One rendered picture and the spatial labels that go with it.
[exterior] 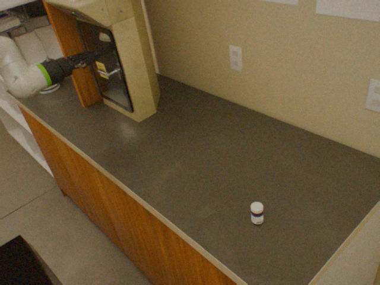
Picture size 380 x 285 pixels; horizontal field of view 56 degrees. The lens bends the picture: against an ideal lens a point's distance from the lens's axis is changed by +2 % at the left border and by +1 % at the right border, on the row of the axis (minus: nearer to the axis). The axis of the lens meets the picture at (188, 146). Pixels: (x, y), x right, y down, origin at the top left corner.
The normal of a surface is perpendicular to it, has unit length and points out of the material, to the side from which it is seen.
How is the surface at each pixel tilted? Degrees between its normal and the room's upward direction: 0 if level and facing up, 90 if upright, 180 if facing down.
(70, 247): 0
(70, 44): 90
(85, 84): 90
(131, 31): 90
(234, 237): 0
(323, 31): 90
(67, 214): 0
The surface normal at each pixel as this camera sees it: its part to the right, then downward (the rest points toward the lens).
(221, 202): -0.14, -0.79
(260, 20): -0.73, 0.49
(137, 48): 0.67, 0.37
